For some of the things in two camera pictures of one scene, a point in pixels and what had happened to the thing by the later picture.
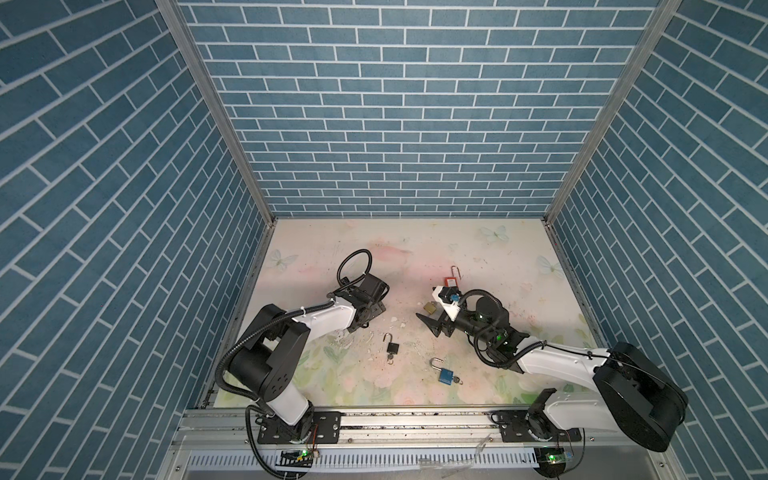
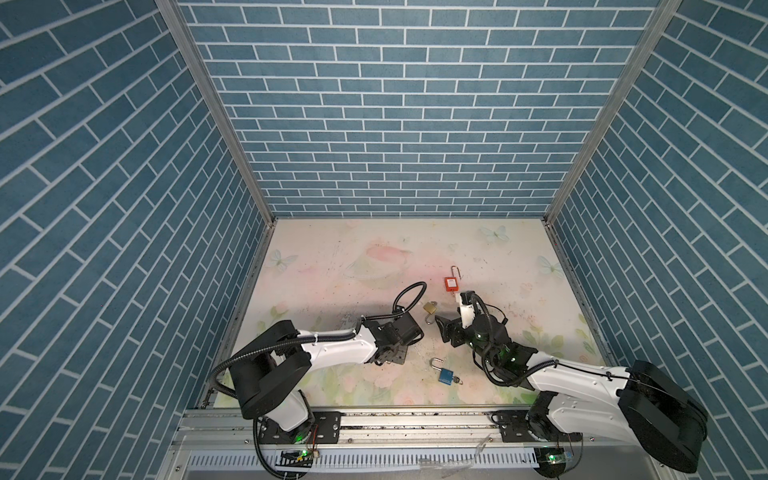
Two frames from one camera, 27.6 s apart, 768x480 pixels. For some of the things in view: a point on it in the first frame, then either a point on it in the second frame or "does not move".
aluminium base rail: [405, 444] does not move
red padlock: [452, 281] does not move
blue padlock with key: [446, 376] does not move
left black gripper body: [375, 309] → [400, 354]
